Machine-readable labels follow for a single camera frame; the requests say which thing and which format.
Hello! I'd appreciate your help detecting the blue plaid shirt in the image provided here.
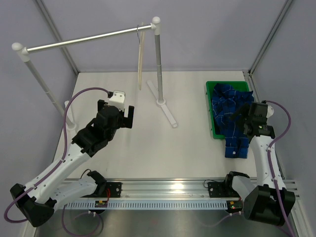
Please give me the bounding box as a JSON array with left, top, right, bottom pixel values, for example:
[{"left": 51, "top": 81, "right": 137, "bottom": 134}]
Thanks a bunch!
[{"left": 211, "top": 83, "right": 254, "bottom": 159}]

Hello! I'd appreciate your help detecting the white hanger with metal hook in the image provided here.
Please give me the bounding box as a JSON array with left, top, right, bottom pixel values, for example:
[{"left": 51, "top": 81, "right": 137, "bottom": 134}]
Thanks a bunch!
[{"left": 137, "top": 32, "right": 145, "bottom": 90}]

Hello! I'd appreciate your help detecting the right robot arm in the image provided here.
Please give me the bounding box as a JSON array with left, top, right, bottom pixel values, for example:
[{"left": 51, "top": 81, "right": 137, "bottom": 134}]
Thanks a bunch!
[{"left": 223, "top": 101, "right": 296, "bottom": 227}]

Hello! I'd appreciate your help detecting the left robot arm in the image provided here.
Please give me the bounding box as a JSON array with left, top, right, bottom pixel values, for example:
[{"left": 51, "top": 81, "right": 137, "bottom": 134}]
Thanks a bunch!
[{"left": 10, "top": 100, "right": 134, "bottom": 227}]

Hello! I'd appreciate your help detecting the green plastic tray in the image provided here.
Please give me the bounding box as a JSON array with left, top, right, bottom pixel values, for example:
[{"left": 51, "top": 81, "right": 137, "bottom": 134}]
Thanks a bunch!
[{"left": 205, "top": 81, "right": 249, "bottom": 140}]

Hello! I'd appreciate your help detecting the silver clothes rack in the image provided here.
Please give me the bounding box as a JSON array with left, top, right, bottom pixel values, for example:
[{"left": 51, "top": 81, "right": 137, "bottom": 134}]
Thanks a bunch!
[{"left": 11, "top": 16, "right": 178, "bottom": 128}]

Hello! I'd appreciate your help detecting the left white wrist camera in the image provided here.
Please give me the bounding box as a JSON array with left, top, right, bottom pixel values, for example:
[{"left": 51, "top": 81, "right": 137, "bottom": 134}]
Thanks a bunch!
[{"left": 108, "top": 90, "right": 125, "bottom": 111}]

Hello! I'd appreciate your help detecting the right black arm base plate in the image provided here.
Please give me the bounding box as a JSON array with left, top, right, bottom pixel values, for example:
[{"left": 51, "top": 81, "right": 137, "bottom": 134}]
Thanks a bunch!
[{"left": 207, "top": 181, "right": 240, "bottom": 198}]

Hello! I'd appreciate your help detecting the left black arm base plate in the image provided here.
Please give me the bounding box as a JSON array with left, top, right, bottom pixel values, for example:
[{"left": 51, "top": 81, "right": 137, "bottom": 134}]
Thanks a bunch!
[{"left": 99, "top": 182, "right": 122, "bottom": 198}]

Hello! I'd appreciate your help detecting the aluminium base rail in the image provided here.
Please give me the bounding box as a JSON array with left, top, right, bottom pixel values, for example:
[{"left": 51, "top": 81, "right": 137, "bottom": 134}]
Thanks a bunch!
[{"left": 61, "top": 179, "right": 301, "bottom": 200}]

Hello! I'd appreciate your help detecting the white slotted cable duct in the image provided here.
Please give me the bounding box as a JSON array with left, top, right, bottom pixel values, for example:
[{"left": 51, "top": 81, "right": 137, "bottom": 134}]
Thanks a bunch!
[{"left": 66, "top": 200, "right": 228, "bottom": 210}]

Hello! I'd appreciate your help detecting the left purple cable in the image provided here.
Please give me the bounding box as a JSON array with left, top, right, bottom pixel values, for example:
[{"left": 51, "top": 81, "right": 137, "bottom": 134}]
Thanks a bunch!
[{"left": 4, "top": 86, "right": 114, "bottom": 235}]

